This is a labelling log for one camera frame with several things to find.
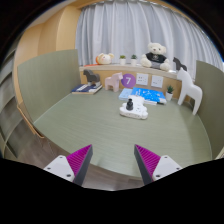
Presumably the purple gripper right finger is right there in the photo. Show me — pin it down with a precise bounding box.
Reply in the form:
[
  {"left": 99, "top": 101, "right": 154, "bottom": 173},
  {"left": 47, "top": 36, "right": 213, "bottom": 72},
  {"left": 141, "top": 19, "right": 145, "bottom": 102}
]
[{"left": 134, "top": 144, "right": 182, "bottom": 185}]

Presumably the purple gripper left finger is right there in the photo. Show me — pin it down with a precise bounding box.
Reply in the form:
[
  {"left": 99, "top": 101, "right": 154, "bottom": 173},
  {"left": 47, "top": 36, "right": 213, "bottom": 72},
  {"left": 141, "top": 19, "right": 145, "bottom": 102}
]
[{"left": 44, "top": 145, "right": 93, "bottom": 186}]

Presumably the black charger plug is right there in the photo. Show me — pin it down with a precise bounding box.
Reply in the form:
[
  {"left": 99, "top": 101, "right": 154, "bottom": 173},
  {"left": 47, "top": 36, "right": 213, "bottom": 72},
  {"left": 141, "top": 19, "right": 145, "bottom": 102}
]
[{"left": 126, "top": 99, "right": 133, "bottom": 111}]

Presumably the white power strip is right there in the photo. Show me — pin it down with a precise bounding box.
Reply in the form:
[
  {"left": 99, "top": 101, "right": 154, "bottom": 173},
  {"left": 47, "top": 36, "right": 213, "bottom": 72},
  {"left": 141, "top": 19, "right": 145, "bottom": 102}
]
[{"left": 119, "top": 95, "right": 148, "bottom": 119}]

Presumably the small potted plant on table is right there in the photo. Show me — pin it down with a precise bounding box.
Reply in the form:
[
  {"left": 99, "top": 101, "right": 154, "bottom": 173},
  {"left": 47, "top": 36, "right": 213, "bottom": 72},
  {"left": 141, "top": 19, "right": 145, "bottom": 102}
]
[{"left": 166, "top": 85, "right": 174, "bottom": 101}]

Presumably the light blue book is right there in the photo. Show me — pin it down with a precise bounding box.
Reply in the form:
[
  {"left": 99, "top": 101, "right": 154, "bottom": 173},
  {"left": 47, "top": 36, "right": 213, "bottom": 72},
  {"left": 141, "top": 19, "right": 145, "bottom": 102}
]
[{"left": 119, "top": 88, "right": 132, "bottom": 100}]

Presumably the dark blue book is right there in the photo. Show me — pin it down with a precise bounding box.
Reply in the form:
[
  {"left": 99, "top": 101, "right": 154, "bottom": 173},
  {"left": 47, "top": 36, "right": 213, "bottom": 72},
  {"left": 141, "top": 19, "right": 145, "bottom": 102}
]
[{"left": 72, "top": 84, "right": 102, "bottom": 94}]

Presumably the large white horse figure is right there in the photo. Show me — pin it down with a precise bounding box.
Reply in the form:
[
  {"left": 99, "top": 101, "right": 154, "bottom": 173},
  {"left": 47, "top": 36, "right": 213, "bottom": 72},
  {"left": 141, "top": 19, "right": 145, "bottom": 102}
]
[{"left": 177, "top": 68, "right": 203, "bottom": 114}]

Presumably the purple round number sign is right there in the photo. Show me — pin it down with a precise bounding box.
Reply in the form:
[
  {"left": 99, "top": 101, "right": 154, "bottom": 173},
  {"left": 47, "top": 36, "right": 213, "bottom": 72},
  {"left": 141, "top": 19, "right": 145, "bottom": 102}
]
[{"left": 121, "top": 73, "right": 136, "bottom": 88}]

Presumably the dark grey horse figure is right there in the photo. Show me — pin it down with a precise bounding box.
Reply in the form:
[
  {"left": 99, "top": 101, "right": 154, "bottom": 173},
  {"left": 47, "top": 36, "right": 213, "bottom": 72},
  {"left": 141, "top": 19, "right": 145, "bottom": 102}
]
[{"left": 83, "top": 69, "right": 100, "bottom": 86}]

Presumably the pink horse figure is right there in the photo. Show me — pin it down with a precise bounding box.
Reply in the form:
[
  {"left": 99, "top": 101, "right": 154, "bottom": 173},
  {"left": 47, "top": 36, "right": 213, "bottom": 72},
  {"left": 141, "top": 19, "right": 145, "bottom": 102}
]
[{"left": 105, "top": 73, "right": 123, "bottom": 92}]

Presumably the small black horse figure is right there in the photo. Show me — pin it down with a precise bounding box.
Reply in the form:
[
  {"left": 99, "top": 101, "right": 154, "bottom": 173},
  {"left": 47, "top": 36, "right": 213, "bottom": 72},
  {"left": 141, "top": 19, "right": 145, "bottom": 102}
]
[{"left": 173, "top": 57, "right": 187, "bottom": 71}]

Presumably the white teddy bear black shirt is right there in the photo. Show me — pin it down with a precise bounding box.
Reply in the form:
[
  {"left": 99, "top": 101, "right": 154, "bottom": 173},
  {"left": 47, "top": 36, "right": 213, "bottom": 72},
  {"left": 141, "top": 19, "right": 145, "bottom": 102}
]
[{"left": 140, "top": 43, "right": 170, "bottom": 72}]

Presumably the small potted plant right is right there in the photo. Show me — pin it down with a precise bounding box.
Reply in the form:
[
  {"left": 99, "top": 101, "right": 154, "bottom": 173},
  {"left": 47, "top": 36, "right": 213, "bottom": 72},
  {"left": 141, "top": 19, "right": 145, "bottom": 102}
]
[{"left": 131, "top": 54, "right": 137, "bottom": 66}]

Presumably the orange white plush toy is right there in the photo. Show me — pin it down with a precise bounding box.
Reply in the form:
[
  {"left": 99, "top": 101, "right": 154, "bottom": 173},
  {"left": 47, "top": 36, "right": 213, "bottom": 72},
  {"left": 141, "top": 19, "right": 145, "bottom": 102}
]
[{"left": 96, "top": 53, "right": 114, "bottom": 65}]

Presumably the small potted plant left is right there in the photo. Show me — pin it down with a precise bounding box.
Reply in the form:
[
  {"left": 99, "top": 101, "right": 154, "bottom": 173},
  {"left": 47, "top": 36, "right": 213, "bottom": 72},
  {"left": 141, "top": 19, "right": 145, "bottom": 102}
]
[{"left": 119, "top": 55, "right": 126, "bottom": 66}]

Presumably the grey curtain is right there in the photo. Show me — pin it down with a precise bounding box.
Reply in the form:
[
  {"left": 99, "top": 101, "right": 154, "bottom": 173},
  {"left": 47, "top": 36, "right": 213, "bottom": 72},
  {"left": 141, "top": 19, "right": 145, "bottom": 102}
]
[{"left": 75, "top": 0, "right": 223, "bottom": 76}]

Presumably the white wall socket right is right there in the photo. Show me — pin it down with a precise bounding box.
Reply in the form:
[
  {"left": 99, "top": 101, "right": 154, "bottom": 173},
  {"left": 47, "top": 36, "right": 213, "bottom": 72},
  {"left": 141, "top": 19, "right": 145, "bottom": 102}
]
[{"left": 151, "top": 75, "right": 163, "bottom": 88}]

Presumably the white wall socket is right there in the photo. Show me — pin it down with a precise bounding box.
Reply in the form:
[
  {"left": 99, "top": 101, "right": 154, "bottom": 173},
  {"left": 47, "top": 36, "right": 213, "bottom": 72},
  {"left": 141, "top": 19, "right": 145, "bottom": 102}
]
[
  {"left": 151, "top": 75, "right": 163, "bottom": 88},
  {"left": 136, "top": 73, "right": 148, "bottom": 86}
]

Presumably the white wall socket left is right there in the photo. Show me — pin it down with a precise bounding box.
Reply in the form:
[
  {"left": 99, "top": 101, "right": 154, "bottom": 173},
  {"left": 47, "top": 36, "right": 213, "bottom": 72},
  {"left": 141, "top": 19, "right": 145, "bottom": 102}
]
[{"left": 136, "top": 73, "right": 148, "bottom": 86}]

